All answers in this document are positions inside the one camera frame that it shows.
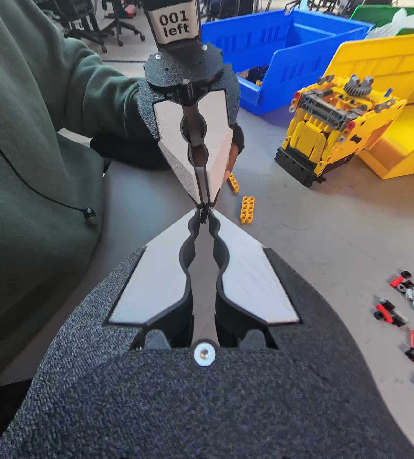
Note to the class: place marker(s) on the black lego connector peg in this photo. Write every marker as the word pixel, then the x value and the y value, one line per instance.
pixel 203 215

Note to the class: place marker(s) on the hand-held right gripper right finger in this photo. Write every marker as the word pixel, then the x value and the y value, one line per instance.
pixel 257 287

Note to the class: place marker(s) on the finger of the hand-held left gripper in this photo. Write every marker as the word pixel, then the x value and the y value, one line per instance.
pixel 171 140
pixel 217 136

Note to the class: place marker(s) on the yellow lego vehicle model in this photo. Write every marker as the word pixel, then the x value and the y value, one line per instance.
pixel 321 136

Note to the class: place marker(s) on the green plastic bin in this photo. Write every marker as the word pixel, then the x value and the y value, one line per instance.
pixel 371 12

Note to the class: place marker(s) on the blue plastic bin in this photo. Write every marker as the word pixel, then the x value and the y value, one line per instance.
pixel 257 39

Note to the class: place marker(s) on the black office chair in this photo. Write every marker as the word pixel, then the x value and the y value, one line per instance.
pixel 124 21
pixel 81 21

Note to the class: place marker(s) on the person's left hand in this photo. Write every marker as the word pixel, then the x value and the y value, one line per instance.
pixel 232 161

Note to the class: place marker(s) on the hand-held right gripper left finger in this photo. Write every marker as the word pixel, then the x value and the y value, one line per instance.
pixel 153 287

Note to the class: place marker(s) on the yellow plastic bin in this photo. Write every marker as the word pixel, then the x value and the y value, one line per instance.
pixel 400 150

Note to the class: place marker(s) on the clear plastic bags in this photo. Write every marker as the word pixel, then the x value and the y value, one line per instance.
pixel 407 23

